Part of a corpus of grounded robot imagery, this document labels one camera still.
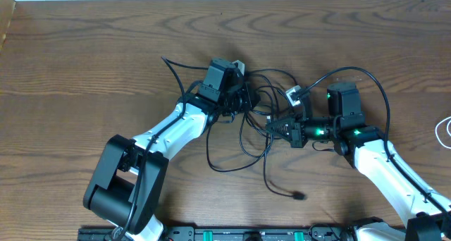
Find white usb cable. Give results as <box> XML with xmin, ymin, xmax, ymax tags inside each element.
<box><xmin>434</xmin><ymin>116</ymin><xmax>451</xmax><ymax>150</ymax></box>

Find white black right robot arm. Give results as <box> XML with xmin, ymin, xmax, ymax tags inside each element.
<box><xmin>266</xmin><ymin>82</ymin><xmax>450</xmax><ymax>240</ymax></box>

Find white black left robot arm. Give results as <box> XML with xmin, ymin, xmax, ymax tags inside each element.
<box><xmin>83</xmin><ymin>58</ymin><xmax>259</xmax><ymax>240</ymax></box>

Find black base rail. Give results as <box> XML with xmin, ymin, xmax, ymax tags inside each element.
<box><xmin>77</xmin><ymin>218</ymin><xmax>406</xmax><ymax>241</ymax></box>

